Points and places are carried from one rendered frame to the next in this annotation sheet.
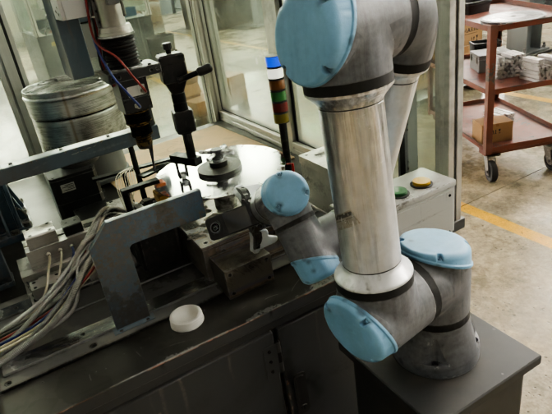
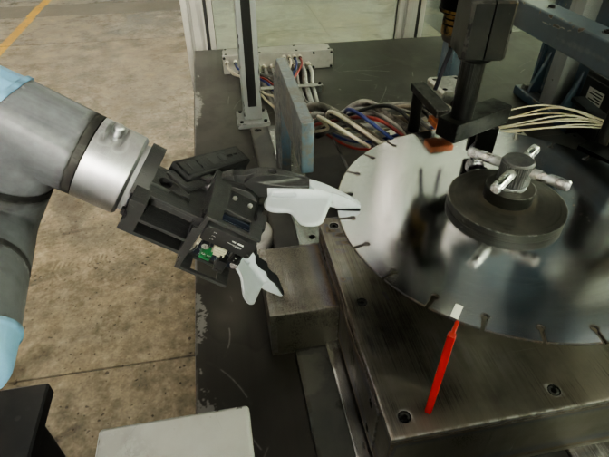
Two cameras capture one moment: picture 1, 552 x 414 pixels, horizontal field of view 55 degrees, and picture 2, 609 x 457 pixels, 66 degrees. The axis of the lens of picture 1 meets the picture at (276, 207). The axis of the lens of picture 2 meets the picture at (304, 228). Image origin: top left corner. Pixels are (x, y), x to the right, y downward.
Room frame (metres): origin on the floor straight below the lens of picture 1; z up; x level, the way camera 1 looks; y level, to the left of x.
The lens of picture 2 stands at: (1.15, -0.29, 1.23)
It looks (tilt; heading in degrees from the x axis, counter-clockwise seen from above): 39 degrees down; 106
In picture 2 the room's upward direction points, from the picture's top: straight up
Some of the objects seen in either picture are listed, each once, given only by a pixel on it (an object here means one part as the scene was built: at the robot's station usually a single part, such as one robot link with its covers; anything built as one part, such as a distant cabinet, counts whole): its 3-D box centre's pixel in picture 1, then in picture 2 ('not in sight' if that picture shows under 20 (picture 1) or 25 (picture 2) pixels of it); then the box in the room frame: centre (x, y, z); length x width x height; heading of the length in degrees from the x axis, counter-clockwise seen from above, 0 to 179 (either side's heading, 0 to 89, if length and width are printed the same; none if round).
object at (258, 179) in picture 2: (246, 198); (265, 192); (1.01, 0.06, 0.97); 0.09 x 0.02 x 0.05; 16
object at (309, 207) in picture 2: (249, 189); (313, 208); (1.06, 0.05, 0.96); 0.09 x 0.06 x 0.03; 16
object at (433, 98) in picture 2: (145, 196); (428, 121); (1.15, 0.30, 0.95); 0.10 x 0.03 x 0.07; 117
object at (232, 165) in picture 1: (218, 164); (507, 196); (1.24, 0.12, 0.96); 0.11 x 0.11 x 0.03
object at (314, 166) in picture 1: (346, 179); not in sight; (1.33, -0.20, 0.82); 0.18 x 0.18 x 0.15; 27
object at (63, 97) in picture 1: (83, 131); not in sight; (1.84, 0.63, 0.93); 0.31 x 0.31 x 0.36
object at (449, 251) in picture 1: (431, 273); not in sight; (0.72, -0.24, 0.91); 0.13 x 0.12 x 0.14; 125
